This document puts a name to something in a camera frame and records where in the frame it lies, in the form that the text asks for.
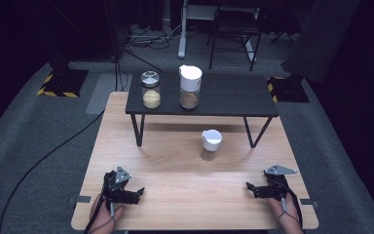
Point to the black metal chair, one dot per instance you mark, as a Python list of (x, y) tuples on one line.
[(235, 29)]

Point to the dark slanted panel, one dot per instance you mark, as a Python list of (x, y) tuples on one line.
[(321, 39)]

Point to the white desk frame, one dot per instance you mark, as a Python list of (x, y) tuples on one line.
[(182, 39)]

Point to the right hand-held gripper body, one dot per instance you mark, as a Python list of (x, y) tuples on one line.
[(274, 187)]

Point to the white-lid glass seasoning bottle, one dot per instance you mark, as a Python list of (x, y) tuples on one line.
[(211, 143), (190, 87)]

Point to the yellow-black striped stand base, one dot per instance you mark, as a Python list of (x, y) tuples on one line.
[(287, 89), (63, 83)]

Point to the silver-lid glass jar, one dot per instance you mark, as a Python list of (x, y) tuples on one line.
[(151, 91)]

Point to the black raised shelf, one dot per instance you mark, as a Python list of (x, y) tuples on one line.
[(220, 94)]

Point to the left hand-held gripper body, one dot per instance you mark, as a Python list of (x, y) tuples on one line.
[(117, 188)]

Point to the person's left hand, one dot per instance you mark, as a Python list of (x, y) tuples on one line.
[(105, 216)]

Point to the grey table edge tab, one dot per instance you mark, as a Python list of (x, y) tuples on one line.
[(79, 199), (309, 202)]

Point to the person's right hand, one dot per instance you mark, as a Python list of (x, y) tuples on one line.
[(285, 211)]

